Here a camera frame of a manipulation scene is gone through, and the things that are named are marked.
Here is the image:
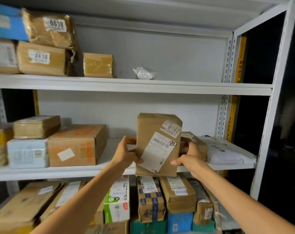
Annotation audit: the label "person's right hand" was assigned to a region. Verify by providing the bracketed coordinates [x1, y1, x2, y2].
[171, 141, 209, 179]

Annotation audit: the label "white metal shelf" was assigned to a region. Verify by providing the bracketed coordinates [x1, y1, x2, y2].
[0, 0, 295, 234]

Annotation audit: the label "person's right forearm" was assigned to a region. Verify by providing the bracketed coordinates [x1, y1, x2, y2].
[196, 164, 295, 234]

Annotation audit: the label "small box two labels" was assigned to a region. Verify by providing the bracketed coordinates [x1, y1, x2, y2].
[179, 131, 208, 162]

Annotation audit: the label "yellow fronted box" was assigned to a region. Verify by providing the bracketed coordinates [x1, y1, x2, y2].
[0, 125, 14, 149]

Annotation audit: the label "taped brown parcel 0410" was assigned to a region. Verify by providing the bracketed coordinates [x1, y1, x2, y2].
[17, 41, 74, 76]

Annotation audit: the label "large dusty cardboard box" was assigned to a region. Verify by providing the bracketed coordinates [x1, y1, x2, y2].
[135, 113, 183, 177]

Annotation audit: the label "small taped box 0461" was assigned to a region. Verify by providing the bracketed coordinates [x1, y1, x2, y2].
[83, 53, 116, 78]

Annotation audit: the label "small taped cardboard parcel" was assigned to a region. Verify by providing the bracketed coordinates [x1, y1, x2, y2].
[90, 200, 105, 226]

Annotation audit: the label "person's left forearm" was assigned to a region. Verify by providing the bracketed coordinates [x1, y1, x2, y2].
[30, 159, 125, 234]

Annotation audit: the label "yellow sticker strip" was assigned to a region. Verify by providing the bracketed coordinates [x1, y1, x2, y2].
[33, 89, 40, 116]
[226, 35, 247, 143]

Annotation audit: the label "brown box handwritten white label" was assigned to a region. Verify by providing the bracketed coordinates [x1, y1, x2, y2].
[0, 38, 21, 74]

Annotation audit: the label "small white plastic bag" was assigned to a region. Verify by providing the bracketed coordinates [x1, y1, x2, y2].
[132, 67, 157, 80]

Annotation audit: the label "green and white carton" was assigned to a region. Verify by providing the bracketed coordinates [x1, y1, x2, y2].
[104, 175, 130, 223]

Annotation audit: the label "small blue box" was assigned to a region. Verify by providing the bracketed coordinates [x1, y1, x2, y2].
[167, 212, 194, 234]

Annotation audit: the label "large box orange print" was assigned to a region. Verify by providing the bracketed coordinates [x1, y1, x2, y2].
[47, 124, 107, 167]

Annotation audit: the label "taped brown parcel 0038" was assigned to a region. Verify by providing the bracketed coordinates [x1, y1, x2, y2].
[21, 8, 78, 50]

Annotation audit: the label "cardboard box blue striped label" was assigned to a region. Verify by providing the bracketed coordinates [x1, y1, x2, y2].
[13, 115, 61, 139]

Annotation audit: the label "cardboard parcel white label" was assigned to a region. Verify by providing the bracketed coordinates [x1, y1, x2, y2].
[40, 180, 87, 222]

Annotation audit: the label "person's left hand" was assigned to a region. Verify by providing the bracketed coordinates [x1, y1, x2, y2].
[111, 136, 144, 168]

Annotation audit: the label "blue checkered cardboard box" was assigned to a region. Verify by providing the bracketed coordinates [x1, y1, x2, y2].
[137, 176, 166, 223]

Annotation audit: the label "squat cardboard box white label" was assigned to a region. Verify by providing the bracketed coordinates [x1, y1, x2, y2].
[159, 175, 197, 214]

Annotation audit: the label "small long brown box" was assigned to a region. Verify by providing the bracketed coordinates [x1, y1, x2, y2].
[187, 179, 214, 226]

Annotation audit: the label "white mailer bag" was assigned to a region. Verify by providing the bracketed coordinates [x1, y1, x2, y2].
[200, 136, 256, 165]

